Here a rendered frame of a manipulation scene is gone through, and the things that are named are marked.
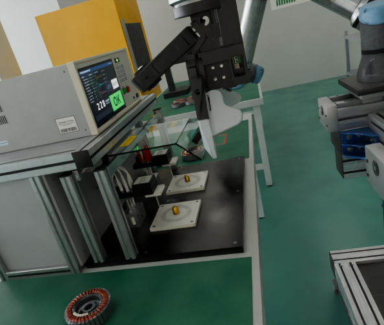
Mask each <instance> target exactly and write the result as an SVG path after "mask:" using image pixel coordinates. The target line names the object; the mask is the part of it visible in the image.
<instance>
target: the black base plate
mask: <svg viewBox="0 0 384 325"><path fill-rule="evenodd" d="M207 170H208V177H207V182H206V186H205V189H204V190H199V191H194V192H186V193H177V194H173V195H167V194H166V192H167V190H168V187H169V185H170V183H171V180H172V176H171V173H170V169H169V168H168V169H164V170H157V171H156V173H159V176H160V179H161V182H162V184H164V185H165V188H164V190H163V192H162V194H161V195H158V196H157V198H158V201H159V204H160V205H163V204H172V203H177V202H185V201H194V200H199V199H201V207H200V211H199V215H198V218H197V224H196V226H193V227H187V228H177V229H171V230H161V231H150V227H151V225H152V223H153V220H154V218H155V216H156V213H157V211H158V205H157V202H156V198H155V196H153V197H145V196H139V197H134V201H135V203H136V202H142V203H143V206H144V209H145V212H146V217H145V219H144V221H143V223H142V225H141V227H137V228H130V230H131V232H132V236H133V238H134V241H135V244H136V247H137V250H138V252H139V253H138V254H137V257H136V258H135V259H132V258H130V259H128V260H126V258H125V255H124V253H123V250H122V247H121V245H120V242H119V239H118V237H117V234H116V231H115V229H114V225H113V224H112V222H111V224H110V226H109V227H108V228H107V230H106V232H105V233H104V234H103V236H102V238H101V241H102V243H103V246H104V248H105V251H106V254H107V257H106V258H105V261H104V262H100V261H99V262H98V263H95V262H94V260H93V257H92V255H91V254H90V256H89V258H88V259H87V260H86V262H85V264H86V267H87V269H89V268H101V267H108V266H120V265H127V264H139V263H146V262H158V261H171V260H177V259H189V258H196V257H208V256H215V255H228V254H234V253H244V199H245V159H244V156H241V157H234V158H229V159H222V160H218V161H210V162H203V163H199V164H191V165H187V166H180V167H177V169H175V170H174V169H172V173H173V176H175V175H183V174H188V173H195V172H203V171H207Z"/></svg>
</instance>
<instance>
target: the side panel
mask: <svg viewBox="0 0 384 325"><path fill-rule="evenodd" d="M84 268H85V265H82V266H80V264H79V261H78V259H77V257H76V255H75V253H74V250H73V248H72V245H71V243H70V241H69V239H68V237H67V235H66V232H65V229H64V228H63V225H62V223H61V221H60V219H59V216H58V214H57V212H56V209H55V207H54V205H53V202H52V200H51V198H50V196H49V194H48V191H47V189H46V186H45V184H44V182H43V180H42V178H41V176H37V177H30V178H26V179H19V180H14V181H8V182H1V183H0V279H1V281H5V280H7V281H12V280H19V279H32V278H39V277H51V276H58V275H71V274H76V273H77V274H78V273H82V272H83V271H82V270H83V269H84Z"/></svg>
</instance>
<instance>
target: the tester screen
mask: <svg viewBox="0 0 384 325"><path fill-rule="evenodd" d="M79 74H80V77H81V80H82V83H83V86H84V88H85V92H86V94H87V97H88V100H89V103H90V106H91V108H92V111H93V114H94V117H95V119H96V116H97V115H99V114H100V113H101V112H103V111H105V110H106V109H107V108H109V107H111V109H112V112H110V113H109V114H108V115H106V116H105V117H103V118H102V119H101V120H99V121H98V122H97V120H96V123H97V125H99V124H101V123H102V122H103V121H105V120H106V119H108V118H109V117H110V116H111V115H113V114H114V113H116V112H117V111H118V110H119V109H121V108H122V107H124V106H125V104H124V105H123V106H121V107H119V108H118V109H117V110H116V111H114V110H113V108H112V104H111V102H110V98H109V96H110V95H112V94H114V93H116V92H117V91H119V90H120V87H119V86H118V87H117V88H115V89H113V90H112V91H110V92H107V89H106V86H105V83H106V82H108V81H111V80H113V79H115V78H117V77H116V74H115V71H114V68H113V65H112V62H111V61H110V62H107V63H104V64H101V65H98V66H95V67H92V68H89V69H86V70H83V71H80V72H79ZM103 99H104V100H105V104H106V107H105V108H103V109H102V110H100V111H99V110H98V108H97V105H96V103H98V102H99V101H101V100H103Z"/></svg>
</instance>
